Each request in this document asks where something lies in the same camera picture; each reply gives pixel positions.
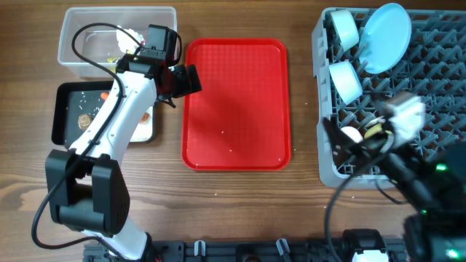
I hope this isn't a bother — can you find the pink cup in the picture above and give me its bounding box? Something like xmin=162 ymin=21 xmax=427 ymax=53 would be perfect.
xmin=340 ymin=126 xmax=363 ymax=143

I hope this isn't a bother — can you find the light blue bowl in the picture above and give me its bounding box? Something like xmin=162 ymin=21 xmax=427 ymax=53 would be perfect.
xmin=329 ymin=60 xmax=363 ymax=105

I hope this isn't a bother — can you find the white tissue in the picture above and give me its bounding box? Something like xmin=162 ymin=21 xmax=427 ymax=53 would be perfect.
xmin=116 ymin=28 xmax=144 ymax=54

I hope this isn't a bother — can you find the brown round food piece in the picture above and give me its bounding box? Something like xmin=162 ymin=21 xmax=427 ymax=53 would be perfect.
xmin=78 ymin=114 xmax=92 ymax=131

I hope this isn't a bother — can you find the light blue plate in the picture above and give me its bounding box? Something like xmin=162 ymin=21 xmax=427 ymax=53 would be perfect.
xmin=358 ymin=3 xmax=411 ymax=74

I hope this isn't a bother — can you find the green bowl with rice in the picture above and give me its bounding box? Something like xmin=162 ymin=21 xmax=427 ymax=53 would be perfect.
xmin=331 ymin=9 xmax=360 ymax=52

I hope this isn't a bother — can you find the yellow cup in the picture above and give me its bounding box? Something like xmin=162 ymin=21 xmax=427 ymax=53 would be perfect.
xmin=364 ymin=124 xmax=384 ymax=140

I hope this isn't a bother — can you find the white plastic spoon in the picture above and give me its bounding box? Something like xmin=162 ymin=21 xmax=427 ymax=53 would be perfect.
xmin=365 ymin=116 xmax=385 ymax=129

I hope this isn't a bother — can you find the orange carrot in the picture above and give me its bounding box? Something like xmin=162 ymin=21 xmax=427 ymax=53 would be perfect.
xmin=100 ymin=92 xmax=109 ymax=100

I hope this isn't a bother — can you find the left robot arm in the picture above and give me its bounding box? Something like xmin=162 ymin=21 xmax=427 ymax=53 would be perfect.
xmin=31 ymin=25 xmax=202 ymax=261

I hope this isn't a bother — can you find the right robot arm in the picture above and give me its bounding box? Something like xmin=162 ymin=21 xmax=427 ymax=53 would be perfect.
xmin=323 ymin=118 xmax=465 ymax=261

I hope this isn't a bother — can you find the grey dishwasher rack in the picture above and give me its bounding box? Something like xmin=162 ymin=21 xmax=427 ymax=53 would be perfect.
xmin=311 ymin=6 xmax=466 ymax=189

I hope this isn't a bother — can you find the red serving tray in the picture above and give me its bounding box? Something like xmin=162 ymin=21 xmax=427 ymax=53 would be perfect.
xmin=181 ymin=38 xmax=291 ymax=172

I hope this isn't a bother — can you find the clear plastic bin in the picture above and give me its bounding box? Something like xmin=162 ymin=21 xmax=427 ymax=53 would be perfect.
xmin=58 ymin=6 xmax=177 ymax=79

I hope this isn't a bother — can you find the black plastic tray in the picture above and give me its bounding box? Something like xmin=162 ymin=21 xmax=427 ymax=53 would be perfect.
xmin=51 ymin=80 xmax=157 ymax=146

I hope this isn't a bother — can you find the left black cable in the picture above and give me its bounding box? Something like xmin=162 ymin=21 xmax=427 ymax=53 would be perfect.
xmin=31 ymin=22 xmax=143 ymax=252

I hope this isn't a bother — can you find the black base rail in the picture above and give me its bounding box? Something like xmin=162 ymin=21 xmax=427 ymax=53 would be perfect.
xmin=82 ymin=239 xmax=408 ymax=262

